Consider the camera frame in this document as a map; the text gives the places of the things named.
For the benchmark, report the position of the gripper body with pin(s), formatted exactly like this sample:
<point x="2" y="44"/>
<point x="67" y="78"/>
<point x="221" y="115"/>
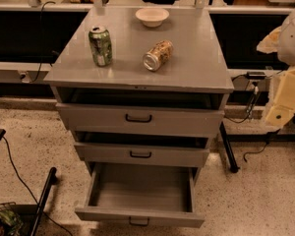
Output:
<point x="293" y="39"/>

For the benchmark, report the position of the grey bottom drawer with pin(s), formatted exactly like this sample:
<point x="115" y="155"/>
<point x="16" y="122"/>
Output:
<point x="141" y="195"/>

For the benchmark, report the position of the grey drawer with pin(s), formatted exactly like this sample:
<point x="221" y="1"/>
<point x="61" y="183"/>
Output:
<point x="141" y="195"/>
<point x="160" y="113"/>
<point x="142" y="149"/>

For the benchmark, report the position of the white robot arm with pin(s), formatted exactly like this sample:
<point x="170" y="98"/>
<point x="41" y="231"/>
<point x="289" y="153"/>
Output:
<point x="281" y="41"/>

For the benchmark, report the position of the grey drawer cabinet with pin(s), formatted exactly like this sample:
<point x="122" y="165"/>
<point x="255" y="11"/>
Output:
<point x="196" y="65"/>

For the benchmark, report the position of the grey middle drawer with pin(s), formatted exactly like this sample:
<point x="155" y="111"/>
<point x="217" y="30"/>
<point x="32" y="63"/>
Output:
<point x="142" y="149"/>

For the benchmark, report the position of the grey top drawer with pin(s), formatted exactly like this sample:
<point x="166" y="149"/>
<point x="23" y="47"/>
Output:
<point x="160" y="113"/>

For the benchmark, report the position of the black power adapter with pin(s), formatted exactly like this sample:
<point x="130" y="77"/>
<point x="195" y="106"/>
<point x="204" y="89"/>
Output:
<point x="255" y="75"/>

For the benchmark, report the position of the black table leg right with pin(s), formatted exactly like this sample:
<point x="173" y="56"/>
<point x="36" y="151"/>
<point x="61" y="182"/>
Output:
<point x="232" y="161"/>

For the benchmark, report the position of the white bowl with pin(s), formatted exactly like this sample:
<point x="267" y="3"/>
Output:
<point x="152" y="17"/>

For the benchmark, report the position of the green soda can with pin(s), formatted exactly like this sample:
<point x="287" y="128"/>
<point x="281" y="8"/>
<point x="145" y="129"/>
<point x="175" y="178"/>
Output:
<point x="100" y="45"/>

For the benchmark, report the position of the black stand leg left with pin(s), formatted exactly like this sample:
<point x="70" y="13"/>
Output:
<point x="50" y="181"/>

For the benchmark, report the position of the wire basket with items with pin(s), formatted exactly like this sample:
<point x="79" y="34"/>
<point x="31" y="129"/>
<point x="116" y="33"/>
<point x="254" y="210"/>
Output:
<point x="10" y="222"/>

